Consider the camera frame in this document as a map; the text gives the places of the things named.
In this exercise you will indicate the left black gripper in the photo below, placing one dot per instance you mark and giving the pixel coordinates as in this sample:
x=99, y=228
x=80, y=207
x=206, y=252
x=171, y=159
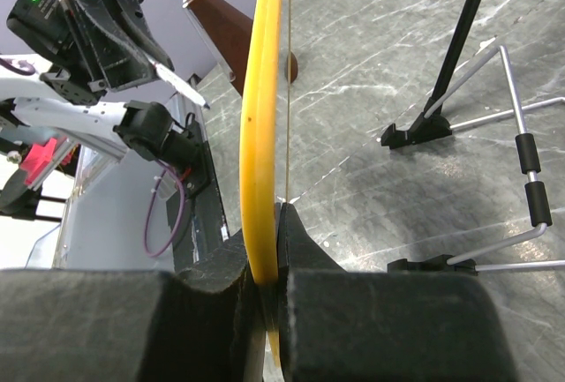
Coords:
x=92, y=29

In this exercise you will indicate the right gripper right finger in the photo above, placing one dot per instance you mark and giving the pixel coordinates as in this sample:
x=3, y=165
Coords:
x=337, y=325

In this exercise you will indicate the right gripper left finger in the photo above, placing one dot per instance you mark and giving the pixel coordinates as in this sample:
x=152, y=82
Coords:
x=197, y=325

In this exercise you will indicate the white marker pen body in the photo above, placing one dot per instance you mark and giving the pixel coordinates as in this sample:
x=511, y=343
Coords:
x=170, y=77

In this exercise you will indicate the orange framed whiteboard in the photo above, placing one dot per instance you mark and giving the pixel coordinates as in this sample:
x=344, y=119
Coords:
x=257, y=162

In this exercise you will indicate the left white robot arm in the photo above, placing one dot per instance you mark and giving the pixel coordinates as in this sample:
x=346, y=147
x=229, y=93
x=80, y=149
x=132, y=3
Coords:
x=81, y=51

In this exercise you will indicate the brown eraser holder block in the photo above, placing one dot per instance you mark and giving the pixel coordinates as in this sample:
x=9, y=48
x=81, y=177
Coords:
x=226, y=31

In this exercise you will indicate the red clamp piece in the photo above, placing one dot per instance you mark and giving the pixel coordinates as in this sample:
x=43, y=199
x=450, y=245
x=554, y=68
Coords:
x=41, y=161

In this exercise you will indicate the black music stand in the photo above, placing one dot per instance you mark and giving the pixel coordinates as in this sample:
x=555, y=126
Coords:
x=454, y=51

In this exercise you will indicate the left aluminium frame rail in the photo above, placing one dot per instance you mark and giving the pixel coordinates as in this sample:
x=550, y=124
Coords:
x=94, y=159

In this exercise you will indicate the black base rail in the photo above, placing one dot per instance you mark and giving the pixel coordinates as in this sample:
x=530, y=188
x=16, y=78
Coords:
x=203, y=227

